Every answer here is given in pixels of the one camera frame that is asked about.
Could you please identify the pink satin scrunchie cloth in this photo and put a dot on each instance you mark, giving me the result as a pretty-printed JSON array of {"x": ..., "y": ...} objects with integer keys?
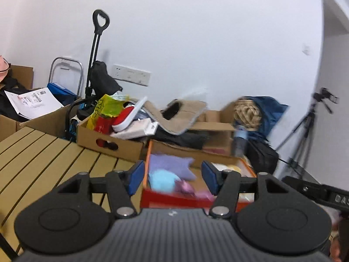
[{"x": 185, "y": 188}]

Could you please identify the white flat carton box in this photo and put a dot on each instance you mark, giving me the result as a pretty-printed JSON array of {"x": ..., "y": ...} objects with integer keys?
[{"x": 137, "y": 129}]

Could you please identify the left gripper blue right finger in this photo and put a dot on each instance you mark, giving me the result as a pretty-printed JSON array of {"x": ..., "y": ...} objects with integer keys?
[{"x": 225, "y": 186}]

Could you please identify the black camera tripod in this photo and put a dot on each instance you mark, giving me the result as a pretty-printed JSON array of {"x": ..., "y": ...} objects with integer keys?
[{"x": 299, "y": 158}]

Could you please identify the black suitcase bag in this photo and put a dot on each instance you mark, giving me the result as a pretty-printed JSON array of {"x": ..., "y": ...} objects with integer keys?
[{"x": 261, "y": 156}]

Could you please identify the woven rattan ball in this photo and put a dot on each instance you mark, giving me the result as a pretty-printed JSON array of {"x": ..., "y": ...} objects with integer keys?
[{"x": 247, "y": 114}]

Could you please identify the red orange cardboard tray box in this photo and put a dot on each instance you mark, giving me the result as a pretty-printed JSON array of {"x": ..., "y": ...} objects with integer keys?
[{"x": 153, "y": 199}]

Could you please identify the white and yellow plush cat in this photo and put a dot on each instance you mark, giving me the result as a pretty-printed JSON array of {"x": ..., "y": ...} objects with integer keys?
[{"x": 222, "y": 167}]

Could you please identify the purple knitted cloth pouch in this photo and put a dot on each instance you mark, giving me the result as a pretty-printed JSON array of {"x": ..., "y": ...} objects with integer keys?
[{"x": 180, "y": 166}]

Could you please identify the blue cap water bottle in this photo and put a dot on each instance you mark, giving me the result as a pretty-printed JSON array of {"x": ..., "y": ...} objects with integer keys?
[{"x": 240, "y": 139}]

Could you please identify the white wall socket strip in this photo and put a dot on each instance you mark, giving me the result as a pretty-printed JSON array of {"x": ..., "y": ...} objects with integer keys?
[{"x": 130, "y": 75}]

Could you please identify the large brown cardboard box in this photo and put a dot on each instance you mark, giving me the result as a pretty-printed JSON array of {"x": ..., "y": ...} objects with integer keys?
[{"x": 218, "y": 126}]

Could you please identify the yellow green snack bag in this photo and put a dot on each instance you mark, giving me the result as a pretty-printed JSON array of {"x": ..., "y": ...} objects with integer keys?
[{"x": 108, "y": 106}]

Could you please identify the white printed paper sheet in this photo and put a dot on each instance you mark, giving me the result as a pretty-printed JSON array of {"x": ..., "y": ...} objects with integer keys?
[{"x": 34, "y": 104}]

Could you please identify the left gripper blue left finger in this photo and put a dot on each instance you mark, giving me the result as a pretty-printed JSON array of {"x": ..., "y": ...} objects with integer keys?
[{"x": 121, "y": 186}]

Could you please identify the beige fuzzy mat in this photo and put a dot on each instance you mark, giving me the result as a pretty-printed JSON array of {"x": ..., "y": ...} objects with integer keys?
[{"x": 183, "y": 119}]

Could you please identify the small brown cardboard box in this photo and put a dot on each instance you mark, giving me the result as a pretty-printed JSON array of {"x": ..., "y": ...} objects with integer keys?
[{"x": 105, "y": 144}]

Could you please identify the left brown cardboard box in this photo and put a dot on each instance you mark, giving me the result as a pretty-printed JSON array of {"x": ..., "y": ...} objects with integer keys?
[{"x": 53, "y": 123}]

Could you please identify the dark blue cloth bag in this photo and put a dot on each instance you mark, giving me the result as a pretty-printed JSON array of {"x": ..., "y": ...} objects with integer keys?
[{"x": 272, "y": 111}]

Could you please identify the black trolley handle cart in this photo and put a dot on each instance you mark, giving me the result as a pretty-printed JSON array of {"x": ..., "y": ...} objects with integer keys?
[{"x": 98, "y": 82}]

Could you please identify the metal folding stool frame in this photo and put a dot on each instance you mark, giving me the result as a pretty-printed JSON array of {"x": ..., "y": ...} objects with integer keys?
[{"x": 65, "y": 79}]

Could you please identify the light blue plush toy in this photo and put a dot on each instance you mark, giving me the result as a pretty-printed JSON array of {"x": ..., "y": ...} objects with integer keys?
[{"x": 163, "y": 181}]

